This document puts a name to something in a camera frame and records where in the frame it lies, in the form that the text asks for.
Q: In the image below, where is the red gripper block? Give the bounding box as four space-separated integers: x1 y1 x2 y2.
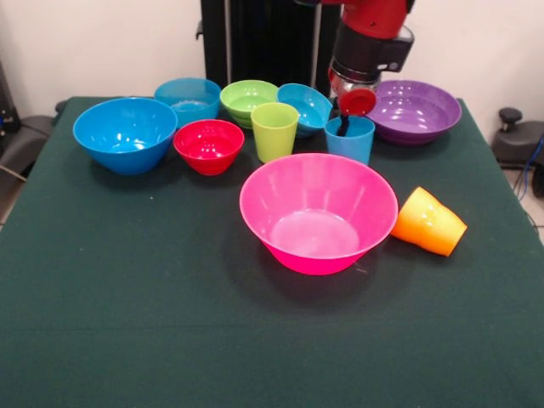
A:
327 67 378 139

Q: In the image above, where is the blue cup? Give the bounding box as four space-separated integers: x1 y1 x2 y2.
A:
325 115 377 167

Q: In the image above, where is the small cyan bowl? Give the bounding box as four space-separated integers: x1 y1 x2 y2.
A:
276 82 334 139

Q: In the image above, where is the large pink bowl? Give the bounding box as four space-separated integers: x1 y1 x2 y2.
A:
239 152 400 276

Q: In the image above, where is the large purple bowl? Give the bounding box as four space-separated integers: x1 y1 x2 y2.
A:
364 79 463 147

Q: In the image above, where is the orange cup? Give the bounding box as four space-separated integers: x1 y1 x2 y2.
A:
418 207 468 258
390 186 443 246

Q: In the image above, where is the large blue bowl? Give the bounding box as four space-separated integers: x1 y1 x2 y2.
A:
72 97 179 177

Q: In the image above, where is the green cup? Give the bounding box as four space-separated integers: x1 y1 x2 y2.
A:
250 101 301 164

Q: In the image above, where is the small green bowl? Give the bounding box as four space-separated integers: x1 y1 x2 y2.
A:
219 79 281 130

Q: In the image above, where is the small red bowl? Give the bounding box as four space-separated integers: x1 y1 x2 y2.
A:
172 119 246 177

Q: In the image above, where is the small blue bowl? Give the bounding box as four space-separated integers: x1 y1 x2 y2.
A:
153 76 223 130

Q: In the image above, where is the dark grey machine base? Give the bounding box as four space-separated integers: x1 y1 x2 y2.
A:
0 114 56 179
491 107 544 171

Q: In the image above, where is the dark green tablecloth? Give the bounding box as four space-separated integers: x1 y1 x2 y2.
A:
0 95 544 408

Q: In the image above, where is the black equipment case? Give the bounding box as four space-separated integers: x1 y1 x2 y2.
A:
0 61 20 141

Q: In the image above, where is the black pedestal column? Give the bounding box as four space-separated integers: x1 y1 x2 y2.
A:
195 0 344 99

